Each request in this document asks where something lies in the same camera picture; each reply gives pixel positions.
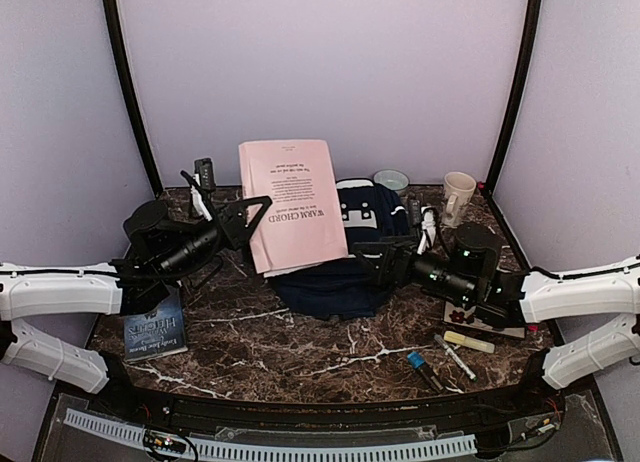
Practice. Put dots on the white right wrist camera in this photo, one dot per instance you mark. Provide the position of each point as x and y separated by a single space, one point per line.
422 223

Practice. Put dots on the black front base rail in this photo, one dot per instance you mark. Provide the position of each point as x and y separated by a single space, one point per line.
360 395

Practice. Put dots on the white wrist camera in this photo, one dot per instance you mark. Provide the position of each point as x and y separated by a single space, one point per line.
204 177
422 223

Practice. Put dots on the grey slotted cable duct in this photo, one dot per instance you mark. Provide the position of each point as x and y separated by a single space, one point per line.
245 445

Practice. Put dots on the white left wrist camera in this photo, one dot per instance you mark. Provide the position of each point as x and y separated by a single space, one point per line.
204 177

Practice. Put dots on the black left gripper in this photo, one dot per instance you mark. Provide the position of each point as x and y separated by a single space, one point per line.
226 224

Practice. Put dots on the black marker blue cap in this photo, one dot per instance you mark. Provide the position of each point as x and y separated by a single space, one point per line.
424 370

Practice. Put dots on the black right frame post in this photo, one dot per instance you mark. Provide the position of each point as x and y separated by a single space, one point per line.
530 26

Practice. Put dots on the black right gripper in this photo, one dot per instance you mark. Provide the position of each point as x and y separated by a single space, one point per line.
386 247

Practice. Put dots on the yellow highlighter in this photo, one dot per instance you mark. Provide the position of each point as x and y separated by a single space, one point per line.
469 342

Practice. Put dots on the cream ceramic mug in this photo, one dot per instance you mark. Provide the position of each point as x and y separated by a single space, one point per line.
459 189

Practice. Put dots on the dark blue novel book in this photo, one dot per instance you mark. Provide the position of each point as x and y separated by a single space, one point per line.
156 334

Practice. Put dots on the black frame post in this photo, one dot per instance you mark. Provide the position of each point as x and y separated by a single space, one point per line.
530 26
128 91

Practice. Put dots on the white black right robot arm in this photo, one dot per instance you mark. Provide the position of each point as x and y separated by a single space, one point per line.
547 295

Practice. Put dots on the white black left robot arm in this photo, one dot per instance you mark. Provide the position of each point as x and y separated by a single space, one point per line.
98 289

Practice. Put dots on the white marker pen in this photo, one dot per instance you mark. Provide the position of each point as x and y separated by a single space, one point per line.
449 351

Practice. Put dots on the black left frame post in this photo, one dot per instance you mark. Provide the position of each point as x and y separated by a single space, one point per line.
128 91

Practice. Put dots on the celadon bowl at back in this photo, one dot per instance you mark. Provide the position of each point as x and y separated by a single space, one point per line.
392 179

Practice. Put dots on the pink paperback book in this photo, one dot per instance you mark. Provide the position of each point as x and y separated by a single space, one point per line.
303 227

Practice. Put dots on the navy blue student backpack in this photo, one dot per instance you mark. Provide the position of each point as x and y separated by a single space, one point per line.
342 288

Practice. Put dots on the square floral plate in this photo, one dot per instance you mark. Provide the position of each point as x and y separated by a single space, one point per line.
458 316

